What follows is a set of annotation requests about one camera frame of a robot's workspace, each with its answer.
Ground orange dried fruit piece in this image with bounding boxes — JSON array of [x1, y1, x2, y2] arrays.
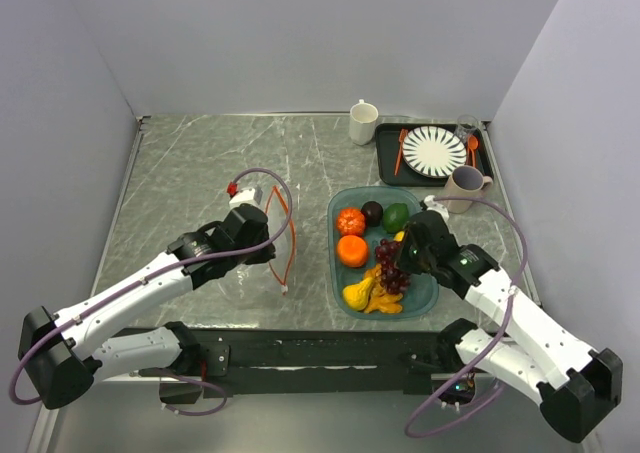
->
[[362, 264, 382, 288]]

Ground dark red grape bunch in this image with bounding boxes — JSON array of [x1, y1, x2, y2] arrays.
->
[[374, 239, 411, 294]]

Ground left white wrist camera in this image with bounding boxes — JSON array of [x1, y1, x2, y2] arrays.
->
[[228, 185, 263, 209]]

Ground white ceramic mug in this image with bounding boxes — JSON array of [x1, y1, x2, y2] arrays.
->
[[349, 99, 379, 146]]

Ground orange plastic fork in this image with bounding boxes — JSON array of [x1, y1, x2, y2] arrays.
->
[[394, 128, 408, 176]]

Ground green lime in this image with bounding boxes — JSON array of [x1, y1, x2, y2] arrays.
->
[[382, 203, 410, 234]]

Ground clear zip top bag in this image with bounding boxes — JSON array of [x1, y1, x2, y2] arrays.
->
[[261, 186, 296, 295]]

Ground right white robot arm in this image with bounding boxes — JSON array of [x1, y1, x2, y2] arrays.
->
[[396, 210, 623, 443]]

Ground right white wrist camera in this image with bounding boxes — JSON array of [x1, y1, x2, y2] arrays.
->
[[420, 195, 450, 222]]

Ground textured orange tangerine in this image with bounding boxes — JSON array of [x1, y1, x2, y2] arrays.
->
[[335, 207, 366, 237]]

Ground clear drinking glass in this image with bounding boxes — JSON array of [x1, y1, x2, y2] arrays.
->
[[454, 114, 479, 144]]

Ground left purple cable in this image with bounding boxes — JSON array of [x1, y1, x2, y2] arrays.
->
[[8, 167, 294, 418]]

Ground yellow pear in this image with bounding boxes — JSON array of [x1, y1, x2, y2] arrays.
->
[[342, 277, 375, 311]]

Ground teal plastic food tray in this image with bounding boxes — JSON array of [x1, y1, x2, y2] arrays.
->
[[327, 186, 439, 320]]

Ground beige mug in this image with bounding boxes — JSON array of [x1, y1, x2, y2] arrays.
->
[[442, 165, 493, 214]]

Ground smooth orange persimmon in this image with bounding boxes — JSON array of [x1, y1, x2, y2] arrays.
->
[[336, 235, 369, 268]]

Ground striped white plate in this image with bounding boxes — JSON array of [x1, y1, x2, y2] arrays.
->
[[403, 126, 467, 179]]

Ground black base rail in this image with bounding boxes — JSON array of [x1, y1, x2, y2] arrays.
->
[[170, 328, 462, 396]]

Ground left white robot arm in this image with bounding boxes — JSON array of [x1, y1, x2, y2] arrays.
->
[[18, 203, 281, 410]]

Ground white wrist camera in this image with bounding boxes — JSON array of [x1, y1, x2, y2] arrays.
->
[[420, 195, 450, 222], [228, 185, 263, 209]]

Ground orange plastic spoon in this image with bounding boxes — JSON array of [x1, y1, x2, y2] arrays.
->
[[467, 135, 479, 168]]

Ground dark purple plum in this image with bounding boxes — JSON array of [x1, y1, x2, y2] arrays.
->
[[361, 201, 384, 227]]

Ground orange dried fruit slice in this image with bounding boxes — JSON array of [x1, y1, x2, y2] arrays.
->
[[363, 294, 403, 314]]

